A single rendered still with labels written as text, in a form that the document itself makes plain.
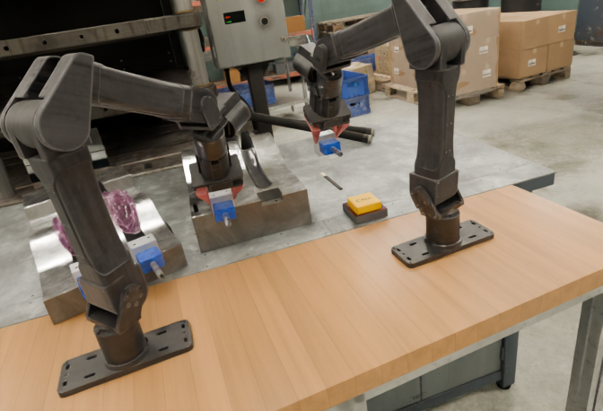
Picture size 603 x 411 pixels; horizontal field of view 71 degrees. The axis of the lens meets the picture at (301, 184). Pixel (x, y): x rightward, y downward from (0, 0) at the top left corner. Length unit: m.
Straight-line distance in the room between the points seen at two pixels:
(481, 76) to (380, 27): 4.13
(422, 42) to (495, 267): 0.41
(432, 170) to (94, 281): 0.57
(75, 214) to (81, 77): 0.18
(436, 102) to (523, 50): 4.60
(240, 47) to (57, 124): 1.23
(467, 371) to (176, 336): 1.03
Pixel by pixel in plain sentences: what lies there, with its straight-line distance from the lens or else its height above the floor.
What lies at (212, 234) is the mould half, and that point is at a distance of 0.95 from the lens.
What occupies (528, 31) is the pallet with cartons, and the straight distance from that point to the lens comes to 5.33.
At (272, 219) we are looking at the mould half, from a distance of 0.96.
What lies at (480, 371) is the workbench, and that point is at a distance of 1.59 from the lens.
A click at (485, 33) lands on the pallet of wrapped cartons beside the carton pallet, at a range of 4.86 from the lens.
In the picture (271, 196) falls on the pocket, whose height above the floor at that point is 0.87.
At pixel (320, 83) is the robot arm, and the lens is 0.95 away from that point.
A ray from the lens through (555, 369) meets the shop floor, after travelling 1.82.
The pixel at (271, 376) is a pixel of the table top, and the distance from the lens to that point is 0.66.
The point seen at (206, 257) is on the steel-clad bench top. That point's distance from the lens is 0.95.
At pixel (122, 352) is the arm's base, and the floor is 0.84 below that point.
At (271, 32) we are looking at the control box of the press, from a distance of 1.76.
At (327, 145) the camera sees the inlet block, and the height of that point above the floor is 0.95.
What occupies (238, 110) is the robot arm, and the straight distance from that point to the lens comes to 0.83.
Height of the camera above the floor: 1.28
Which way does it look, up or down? 24 degrees down
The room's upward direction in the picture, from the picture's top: 9 degrees counter-clockwise
